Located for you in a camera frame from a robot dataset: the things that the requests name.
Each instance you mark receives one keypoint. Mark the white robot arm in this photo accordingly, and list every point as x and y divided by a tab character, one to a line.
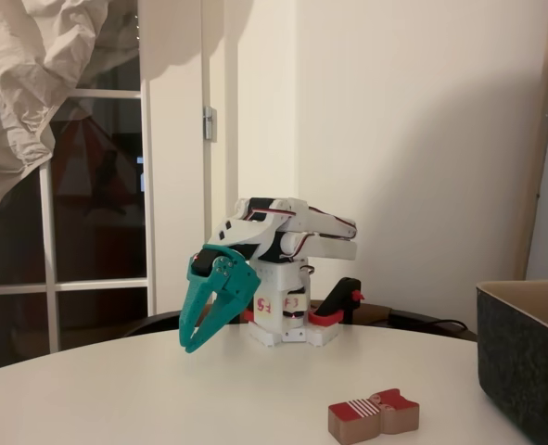
255	232

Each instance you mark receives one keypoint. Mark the black clamp with red jaw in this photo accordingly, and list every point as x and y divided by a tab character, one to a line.
343	296
247	316

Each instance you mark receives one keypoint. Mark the light wooden post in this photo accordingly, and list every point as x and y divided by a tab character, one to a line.
540	162

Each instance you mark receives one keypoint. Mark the teal gripper black servo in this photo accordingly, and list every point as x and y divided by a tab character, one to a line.
207	294

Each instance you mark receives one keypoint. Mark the white framed glass door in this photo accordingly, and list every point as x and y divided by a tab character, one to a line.
144	208

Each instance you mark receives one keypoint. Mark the wooden block red striped top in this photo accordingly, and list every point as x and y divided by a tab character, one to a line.
371	417

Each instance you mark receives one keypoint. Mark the dark low furniture piece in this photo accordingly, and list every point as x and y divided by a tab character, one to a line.
375	313

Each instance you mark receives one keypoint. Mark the crumpled beige curtain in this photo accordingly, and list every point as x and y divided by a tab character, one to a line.
14	69

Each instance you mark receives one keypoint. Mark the silver door hinge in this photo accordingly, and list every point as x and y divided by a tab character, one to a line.
209	123

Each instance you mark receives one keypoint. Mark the dark grey felt box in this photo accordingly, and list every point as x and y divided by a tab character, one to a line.
519	361

